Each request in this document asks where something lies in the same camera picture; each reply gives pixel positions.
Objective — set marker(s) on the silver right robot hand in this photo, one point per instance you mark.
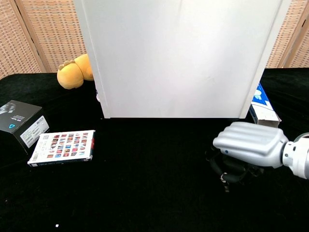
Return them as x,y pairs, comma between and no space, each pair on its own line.
251,142

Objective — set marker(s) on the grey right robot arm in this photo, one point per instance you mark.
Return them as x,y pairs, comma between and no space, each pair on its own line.
298,157

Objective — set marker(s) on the large white box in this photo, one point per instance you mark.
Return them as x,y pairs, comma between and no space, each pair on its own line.
173,60

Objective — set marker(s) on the blue and white carton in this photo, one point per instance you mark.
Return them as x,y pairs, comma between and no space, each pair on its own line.
264,108

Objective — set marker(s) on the black velvet tablecloth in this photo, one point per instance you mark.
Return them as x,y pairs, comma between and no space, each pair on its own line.
144,181

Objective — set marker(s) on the woven wicker folding screen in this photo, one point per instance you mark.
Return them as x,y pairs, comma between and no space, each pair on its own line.
294,36
48,29

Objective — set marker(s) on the white box with colourful pictures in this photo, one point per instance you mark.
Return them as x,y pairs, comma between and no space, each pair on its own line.
62,146

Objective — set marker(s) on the yellow plush toy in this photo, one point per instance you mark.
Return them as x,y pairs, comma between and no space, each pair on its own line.
71,76

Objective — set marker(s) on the black product box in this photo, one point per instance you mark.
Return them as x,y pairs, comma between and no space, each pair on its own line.
17,118

